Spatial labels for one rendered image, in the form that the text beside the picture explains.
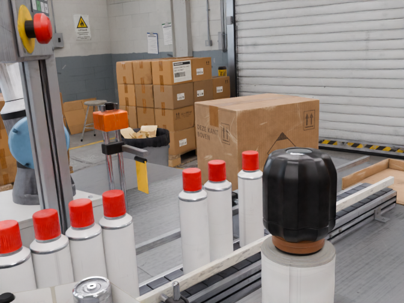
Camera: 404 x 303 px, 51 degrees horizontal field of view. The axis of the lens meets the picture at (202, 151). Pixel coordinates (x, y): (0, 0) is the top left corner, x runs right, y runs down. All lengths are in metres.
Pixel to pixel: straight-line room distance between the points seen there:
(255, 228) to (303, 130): 0.50
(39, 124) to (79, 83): 6.54
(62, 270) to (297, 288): 0.32
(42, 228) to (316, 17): 4.74
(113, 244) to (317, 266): 0.31
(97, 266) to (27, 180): 0.48
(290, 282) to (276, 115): 0.78
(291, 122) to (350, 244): 0.40
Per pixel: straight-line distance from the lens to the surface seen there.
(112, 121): 0.70
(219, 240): 0.81
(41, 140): 0.73
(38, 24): 0.58
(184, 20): 6.35
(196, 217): 0.74
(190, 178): 0.72
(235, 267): 0.84
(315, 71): 5.16
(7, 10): 0.57
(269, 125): 1.20
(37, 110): 0.72
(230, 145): 1.18
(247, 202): 0.84
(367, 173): 1.52
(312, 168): 0.45
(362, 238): 1.09
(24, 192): 1.08
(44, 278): 0.63
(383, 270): 0.97
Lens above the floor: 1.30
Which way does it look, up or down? 14 degrees down
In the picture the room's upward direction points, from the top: 3 degrees counter-clockwise
